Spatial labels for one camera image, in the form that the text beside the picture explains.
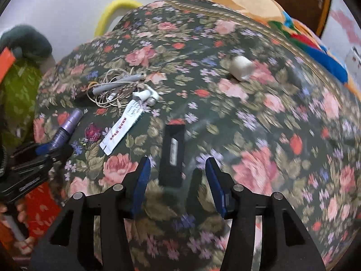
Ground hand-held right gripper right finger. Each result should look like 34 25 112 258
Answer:
205 157 328 271

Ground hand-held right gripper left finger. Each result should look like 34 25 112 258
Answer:
30 156 151 271

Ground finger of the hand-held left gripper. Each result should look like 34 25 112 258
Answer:
11 140 57 166
16 146 74 182

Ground red leaf-print bag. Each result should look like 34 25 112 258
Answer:
15 182 63 250

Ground purple cosmetic tube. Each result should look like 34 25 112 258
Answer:
51 108 84 153

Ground white earphone cable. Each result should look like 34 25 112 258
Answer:
87 68 147 110

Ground person's left hand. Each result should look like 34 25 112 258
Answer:
0 200 38 252

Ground black packet with white label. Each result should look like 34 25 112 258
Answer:
158 123 187 188

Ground dark floral tablecloth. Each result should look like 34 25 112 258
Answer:
33 0 361 271

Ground white sachet with red print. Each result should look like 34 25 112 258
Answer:
99 99 145 156

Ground green leaf-print bag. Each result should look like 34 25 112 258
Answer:
0 59 43 149

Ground white earbuds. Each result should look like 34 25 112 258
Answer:
132 86 163 107

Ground grey pen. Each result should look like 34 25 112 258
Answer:
93 73 148 96

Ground orange cardboard box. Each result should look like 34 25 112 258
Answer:
0 47 16 83

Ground dark green plush cloth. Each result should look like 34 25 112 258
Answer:
0 24 53 63

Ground white cylindrical cup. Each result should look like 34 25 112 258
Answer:
229 55 256 81

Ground yellow hoop tube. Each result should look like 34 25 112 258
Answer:
94 0 143 38

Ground orange printed blanket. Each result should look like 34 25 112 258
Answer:
183 0 351 84

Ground brown wooden door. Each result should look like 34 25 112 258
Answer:
274 0 334 38

